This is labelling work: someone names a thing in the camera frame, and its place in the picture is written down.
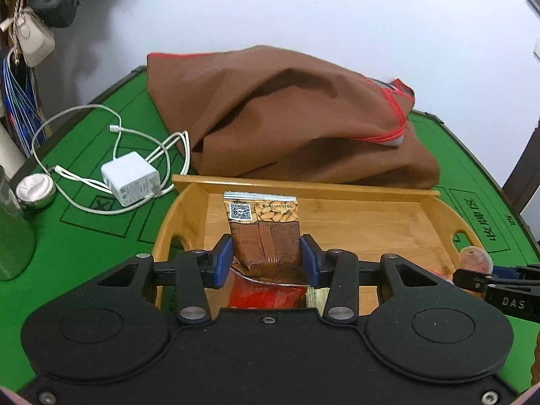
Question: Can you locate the small white purse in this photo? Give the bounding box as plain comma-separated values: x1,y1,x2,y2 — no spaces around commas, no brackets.
8,7,56,67

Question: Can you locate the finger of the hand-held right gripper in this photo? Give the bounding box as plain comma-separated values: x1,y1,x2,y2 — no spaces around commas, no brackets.
491,264,540,279
452,268,507,294

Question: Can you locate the red nut packet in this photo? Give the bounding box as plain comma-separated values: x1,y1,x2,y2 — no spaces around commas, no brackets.
228,278,306,309

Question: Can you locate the metal cup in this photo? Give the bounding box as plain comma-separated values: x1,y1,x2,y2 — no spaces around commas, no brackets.
0,164,36,281

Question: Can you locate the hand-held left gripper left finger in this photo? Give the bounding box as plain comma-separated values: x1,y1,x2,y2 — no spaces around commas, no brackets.
96,233,234,325

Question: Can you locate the white charger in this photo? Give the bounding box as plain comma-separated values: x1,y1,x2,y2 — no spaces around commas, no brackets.
100,151,162,208

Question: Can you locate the gold bar packet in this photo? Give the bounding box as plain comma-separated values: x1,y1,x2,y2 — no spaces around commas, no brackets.
306,287,332,315

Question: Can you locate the jelly cup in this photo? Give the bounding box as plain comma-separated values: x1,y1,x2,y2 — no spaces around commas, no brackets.
458,245,494,277

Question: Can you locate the dark brown door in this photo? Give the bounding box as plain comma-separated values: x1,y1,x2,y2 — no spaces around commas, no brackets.
502,122,540,224

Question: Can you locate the wooden tray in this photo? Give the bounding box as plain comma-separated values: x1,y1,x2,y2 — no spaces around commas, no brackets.
152,174,486,317

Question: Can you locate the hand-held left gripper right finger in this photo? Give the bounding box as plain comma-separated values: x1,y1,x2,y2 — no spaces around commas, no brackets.
299,233,454,325

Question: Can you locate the round silver disc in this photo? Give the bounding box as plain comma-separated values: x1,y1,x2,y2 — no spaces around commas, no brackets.
16,174,56,209

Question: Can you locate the brown cloth bag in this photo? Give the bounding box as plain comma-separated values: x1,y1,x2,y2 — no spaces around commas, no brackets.
146,44,441,190

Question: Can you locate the white charging cable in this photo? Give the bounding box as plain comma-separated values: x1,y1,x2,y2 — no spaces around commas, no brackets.
31,105,192,216

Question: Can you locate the blue lanyard bundle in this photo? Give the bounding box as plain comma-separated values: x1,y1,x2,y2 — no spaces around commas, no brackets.
2,46,45,159

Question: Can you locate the brown almond snack packet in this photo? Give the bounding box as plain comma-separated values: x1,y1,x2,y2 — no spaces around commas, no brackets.
223,191,311,285

